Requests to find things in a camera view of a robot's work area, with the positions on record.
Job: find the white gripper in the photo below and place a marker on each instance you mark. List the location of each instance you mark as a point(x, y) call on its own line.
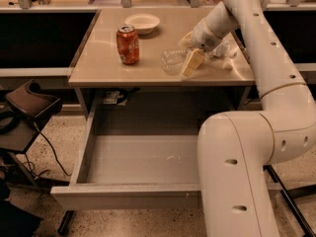
point(204, 37)

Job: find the clear plastic water bottle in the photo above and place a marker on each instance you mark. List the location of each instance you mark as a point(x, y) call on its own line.
point(172, 60)

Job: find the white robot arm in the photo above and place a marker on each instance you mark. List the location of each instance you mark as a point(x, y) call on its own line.
point(234, 147)

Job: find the white labelled water bottle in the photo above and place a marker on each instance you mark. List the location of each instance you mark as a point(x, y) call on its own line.
point(225, 54)

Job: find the grey cabinet with beige top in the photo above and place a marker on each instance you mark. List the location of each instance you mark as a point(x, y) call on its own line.
point(99, 65)

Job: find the grey open top drawer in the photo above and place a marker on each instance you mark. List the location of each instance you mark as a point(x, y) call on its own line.
point(141, 153)

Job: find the white paper bowl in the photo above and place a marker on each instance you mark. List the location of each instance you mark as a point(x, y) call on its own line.
point(143, 23)

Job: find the orange soda can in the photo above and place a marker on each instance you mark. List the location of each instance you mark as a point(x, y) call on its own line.
point(128, 44)

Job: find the white power socket box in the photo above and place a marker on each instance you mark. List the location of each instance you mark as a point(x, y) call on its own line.
point(111, 97)

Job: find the dark brown side stand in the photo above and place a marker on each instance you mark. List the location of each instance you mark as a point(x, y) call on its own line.
point(25, 113)

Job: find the black floor bar right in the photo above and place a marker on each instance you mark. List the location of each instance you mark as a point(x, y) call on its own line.
point(290, 196)

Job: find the black cabinet foot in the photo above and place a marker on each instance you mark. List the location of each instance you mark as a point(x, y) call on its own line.
point(65, 222)

